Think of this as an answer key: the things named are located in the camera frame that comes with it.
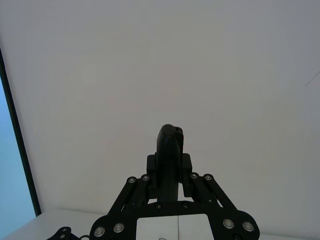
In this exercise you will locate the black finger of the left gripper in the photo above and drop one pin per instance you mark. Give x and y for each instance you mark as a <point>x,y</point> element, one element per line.
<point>63,233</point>

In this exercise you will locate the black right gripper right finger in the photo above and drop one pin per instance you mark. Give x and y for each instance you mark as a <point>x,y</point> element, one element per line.
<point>186,175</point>

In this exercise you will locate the black window frame post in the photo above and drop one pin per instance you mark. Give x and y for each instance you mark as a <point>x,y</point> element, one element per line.
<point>20,140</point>

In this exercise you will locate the white table cloth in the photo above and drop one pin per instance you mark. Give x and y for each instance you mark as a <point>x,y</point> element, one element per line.
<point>37,226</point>

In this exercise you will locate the pale blue window pane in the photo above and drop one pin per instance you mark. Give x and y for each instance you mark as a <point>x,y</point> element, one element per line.
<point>11,162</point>

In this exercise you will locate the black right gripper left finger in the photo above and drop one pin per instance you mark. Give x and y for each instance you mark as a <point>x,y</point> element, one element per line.
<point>165,162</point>

